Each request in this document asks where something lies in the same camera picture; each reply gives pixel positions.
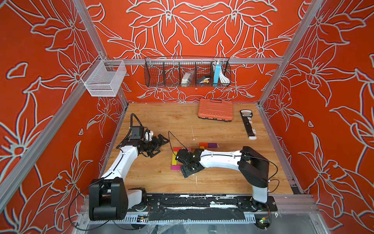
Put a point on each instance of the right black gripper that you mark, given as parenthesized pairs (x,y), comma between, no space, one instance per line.
(184,172)

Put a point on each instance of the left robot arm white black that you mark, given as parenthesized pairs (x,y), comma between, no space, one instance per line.
(108,198)

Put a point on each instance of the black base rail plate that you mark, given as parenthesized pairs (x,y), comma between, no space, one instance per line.
(202,208)

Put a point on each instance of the purple block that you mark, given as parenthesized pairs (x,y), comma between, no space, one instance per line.
(213,145)

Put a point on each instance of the silver bag in basket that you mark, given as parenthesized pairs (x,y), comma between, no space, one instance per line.
(187,79)

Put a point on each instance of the red plastic tool case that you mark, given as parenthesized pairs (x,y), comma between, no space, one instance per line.
(219,110)

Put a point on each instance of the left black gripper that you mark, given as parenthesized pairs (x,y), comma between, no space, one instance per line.
(156,145)

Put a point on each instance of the white wire basket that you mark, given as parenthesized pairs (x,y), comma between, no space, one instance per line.
(104,78)

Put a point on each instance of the light blue box in basket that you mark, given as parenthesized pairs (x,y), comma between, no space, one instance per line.
(217,71)

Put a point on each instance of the magenta block front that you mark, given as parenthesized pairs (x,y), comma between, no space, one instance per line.
(175,167)

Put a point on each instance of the red long block front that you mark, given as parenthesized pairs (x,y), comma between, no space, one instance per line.
(176,149)

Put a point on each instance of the black box in basket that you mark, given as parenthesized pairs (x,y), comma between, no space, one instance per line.
(203,80)

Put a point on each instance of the black wire wall basket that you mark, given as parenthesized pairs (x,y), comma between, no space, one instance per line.
(187,71)

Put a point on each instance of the yellow long block front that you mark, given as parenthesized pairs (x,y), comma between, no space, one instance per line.
(174,161)

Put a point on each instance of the short red block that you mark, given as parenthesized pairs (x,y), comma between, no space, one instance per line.
(203,144)

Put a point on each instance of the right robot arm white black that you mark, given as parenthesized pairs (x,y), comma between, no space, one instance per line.
(252,165)

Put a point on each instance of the black strip tool with white end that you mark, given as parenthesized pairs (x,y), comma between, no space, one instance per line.
(246,116)

